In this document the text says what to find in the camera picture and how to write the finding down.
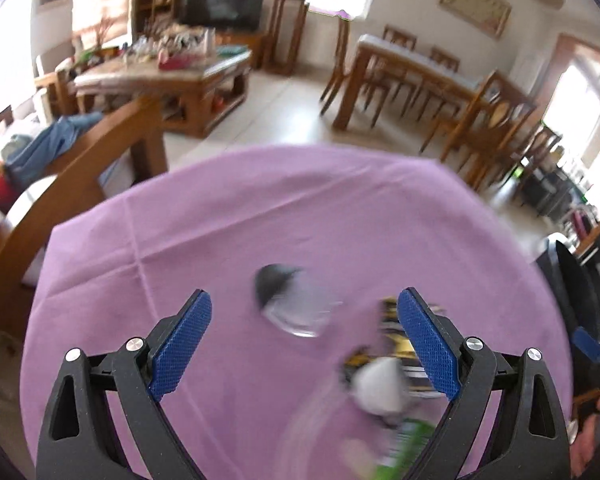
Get framed wall picture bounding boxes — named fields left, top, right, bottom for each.
left=439, top=0, right=512, bottom=40

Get purple tablecloth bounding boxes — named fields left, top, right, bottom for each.
left=19, top=144, right=576, bottom=480

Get black television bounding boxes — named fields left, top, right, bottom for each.
left=180, top=0, right=267, bottom=33

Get wooden sofa frame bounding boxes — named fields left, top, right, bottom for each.
left=0, top=95, right=168, bottom=341

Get grey white round container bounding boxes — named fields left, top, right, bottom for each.
left=352, top=359, right=410, bottom=417

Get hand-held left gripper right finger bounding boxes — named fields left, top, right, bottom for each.
left=397, top=287, right=572, bottom=480

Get wooden dining table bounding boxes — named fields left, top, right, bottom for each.
left=332, top=35, right=486, bottom=131

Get wooden dining chair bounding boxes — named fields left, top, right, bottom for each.
left=430, top=46, right=461, bottom=72
left=382, top=25, right=418, bottom=51
left=420, top=70, right=538, bottom=181
left=320, top=15, right=361, bottom=116

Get green packet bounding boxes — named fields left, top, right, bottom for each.
left=375, top=420, right=436, bottom=480

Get person's right hand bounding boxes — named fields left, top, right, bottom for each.
left=570, top=395, right=600, bottom=478

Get clear cup with black lid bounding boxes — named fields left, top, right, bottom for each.
left=254, top=264, right=342, bottom=338

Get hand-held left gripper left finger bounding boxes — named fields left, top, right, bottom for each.
left=35, top=288, right=213, bottom=480

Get tall wooden side table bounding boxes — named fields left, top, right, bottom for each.
left=265, top=0, right=308, bottom=76

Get blue jeans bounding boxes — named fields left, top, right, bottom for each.
left=5, top=112, right=103, bottom=186

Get wooden door frame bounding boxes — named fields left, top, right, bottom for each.
left=540, top=34, right=600, bottom=161

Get wooden coffee table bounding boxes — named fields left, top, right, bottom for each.
left=72, top=47, right=253, bottom=138

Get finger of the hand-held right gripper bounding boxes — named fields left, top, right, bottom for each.
left=572, top=326, right=600, bottom=393

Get dark appliance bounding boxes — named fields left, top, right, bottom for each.
left=520, top=170, right=581, bottom=218

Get yellow snack packet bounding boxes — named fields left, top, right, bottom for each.
left=342, top=300, right=448, bottom=401

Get clutter of small table items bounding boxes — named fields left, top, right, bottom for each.
left=80, top=22, right=251, bottom=71

